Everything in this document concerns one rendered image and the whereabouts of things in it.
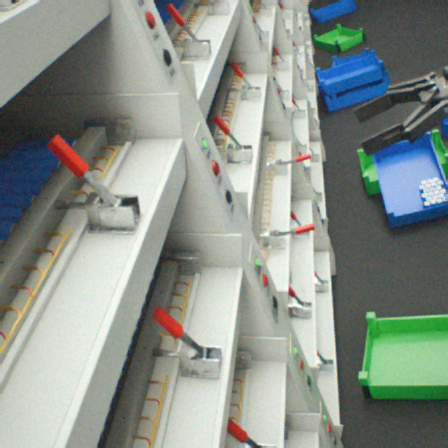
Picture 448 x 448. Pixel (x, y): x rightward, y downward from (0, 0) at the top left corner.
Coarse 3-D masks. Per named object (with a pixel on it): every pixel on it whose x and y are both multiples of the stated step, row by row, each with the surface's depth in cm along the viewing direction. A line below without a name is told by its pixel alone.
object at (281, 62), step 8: (280, 48) 186; (288, 48) 186; (272, 56) 186; (280, 56) 172; (288, 56) 185; (272, 64) 174; (280, 64) 173; (288, 64) 172; (280, 72) 172; (288, 72) 171; (280, 80) 165; (288, 80) 165; (280, 88) 151; (288, 88) 159; (288, 96) 152; (288, 104) 149; (288, 112) 136
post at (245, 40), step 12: (240, 0) 112; (240, 24) 115; (240, 36) 117; (252, 36) 116; (240, 48) 118; (252, 48) 118; (264, 48) 126; (276, 96) 125; (276, 108) 126; (276, 120) 128; (288, 120) 135; (300, 168) 135; (300, 180) 137; (312, 204) 141; (312, 216) 143; (324, 228) 153
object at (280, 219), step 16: (272, 128) 129; (288, 128) 129; (288, 144) 129; (272, 160) 123; (288, 160) 122; (272, 176) 117; (288, 176) 116; (288, 192) 111; (272, 208) 106; (288, 208) 106; (272, 224) 102; (288, 224) 102; (288, 240) 97; (272, 256) 94; (288, 256) 94; (272, 272) 90
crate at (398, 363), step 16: (368, 320) 126; (384, 320) 127; (400, 320) 125; (416, 320) 124; (432, 320) 122; (368, 336) 125; (384, 336) 129; (400, 336) 127; (416, 336) 125; (432, 336) 123; (368, 352) 123; (384, 352) 125; (400, 352) 123; (416, 352) 121; (432, 352) 120; (368, 368) 121; (384, 368) 121; (400, 368) 120; (416, 368) 118; (432, 368) 116; (368, 384) 113; (384, 384) 112; (400, 384) 110; (416, 384) 109; (432, 384) 107
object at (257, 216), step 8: (264, 136) 128; (264, 144) 124; (272, 144) 127; (264, 152) 121; (272, 152) 123; (264, 160) 118; (264, 168) 115; (264, 176) 112; (264, 184) 111; (272, 184) 112; (256, 192) 107; (272, 192) 110; (256, 200) 105; (256, 208) 102; (256, 216) 100; (264, 216) 102; (256, 224) 98; (256, 232) 96; (256, 240) 94
